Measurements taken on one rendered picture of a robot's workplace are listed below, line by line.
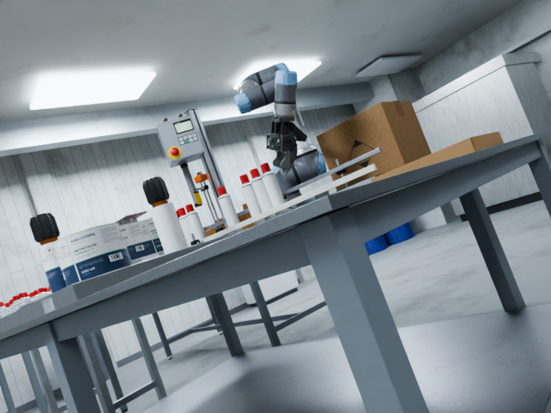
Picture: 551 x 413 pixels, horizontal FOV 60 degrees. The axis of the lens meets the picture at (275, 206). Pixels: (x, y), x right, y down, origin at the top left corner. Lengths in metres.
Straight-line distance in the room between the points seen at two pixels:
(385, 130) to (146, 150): 5.84
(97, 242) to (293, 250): 0.88
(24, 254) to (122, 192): 1.49
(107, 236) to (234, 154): 6.53
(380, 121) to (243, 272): 1.03
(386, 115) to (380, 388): 1.16
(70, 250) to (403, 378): 1.07
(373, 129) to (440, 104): 6.64
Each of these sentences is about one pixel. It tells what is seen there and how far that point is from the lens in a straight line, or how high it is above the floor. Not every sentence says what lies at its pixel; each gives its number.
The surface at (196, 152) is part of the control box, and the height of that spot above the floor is 1.30.
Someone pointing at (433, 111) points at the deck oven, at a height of 1.89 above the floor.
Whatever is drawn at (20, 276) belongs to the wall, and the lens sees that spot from 6.42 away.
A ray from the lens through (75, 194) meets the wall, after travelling 6.75.
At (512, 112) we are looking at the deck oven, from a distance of 7.84.
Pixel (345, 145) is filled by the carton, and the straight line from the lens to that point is 1.78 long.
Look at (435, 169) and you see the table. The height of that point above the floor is 0.82.
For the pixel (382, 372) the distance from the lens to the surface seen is 0.69.
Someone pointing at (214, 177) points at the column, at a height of 1.16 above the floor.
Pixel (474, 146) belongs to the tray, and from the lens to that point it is 1.28.
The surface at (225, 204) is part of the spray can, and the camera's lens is 1.92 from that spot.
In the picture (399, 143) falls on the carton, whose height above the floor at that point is 0.96.
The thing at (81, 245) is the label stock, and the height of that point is 0.98.
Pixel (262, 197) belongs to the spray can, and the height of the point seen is 0.97.
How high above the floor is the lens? 0.80
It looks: 4 degrees up
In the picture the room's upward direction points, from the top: 21 degrees counter-clockwise
